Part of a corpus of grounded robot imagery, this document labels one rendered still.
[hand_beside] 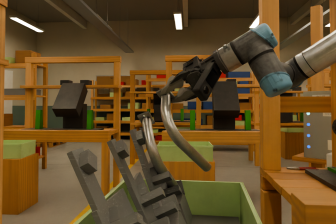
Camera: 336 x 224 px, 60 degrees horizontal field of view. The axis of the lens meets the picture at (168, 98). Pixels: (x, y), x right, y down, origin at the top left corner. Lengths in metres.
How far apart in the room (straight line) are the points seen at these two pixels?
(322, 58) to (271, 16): 0.86
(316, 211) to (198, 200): 0.38
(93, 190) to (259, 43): 0.55
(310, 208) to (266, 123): 0.65
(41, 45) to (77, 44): 1.46
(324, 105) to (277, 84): 1.06
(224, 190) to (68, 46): 11.61
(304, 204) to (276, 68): 0.50
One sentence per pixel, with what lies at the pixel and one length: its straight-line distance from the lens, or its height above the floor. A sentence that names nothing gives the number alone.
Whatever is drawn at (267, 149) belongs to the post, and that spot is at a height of 0.99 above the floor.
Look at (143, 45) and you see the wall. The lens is 11.58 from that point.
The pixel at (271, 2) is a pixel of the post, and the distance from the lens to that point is 1.75.
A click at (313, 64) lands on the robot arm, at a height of 1.33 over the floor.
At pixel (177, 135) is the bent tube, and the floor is 1.14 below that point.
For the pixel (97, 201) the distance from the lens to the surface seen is 0.59.
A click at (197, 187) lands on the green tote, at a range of 1.06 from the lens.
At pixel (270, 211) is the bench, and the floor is 0.66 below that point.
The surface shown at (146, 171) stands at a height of 1.03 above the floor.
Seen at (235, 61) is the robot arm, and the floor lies 1.34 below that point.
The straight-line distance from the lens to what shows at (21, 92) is 5.99.
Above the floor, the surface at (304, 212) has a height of 0.87.
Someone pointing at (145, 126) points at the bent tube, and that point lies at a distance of 0.90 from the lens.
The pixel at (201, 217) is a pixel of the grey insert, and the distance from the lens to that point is 1.06.
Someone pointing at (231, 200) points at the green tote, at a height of 0.90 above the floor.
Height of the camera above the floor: 1.22
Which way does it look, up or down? 2 degrees up
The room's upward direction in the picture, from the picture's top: straight up
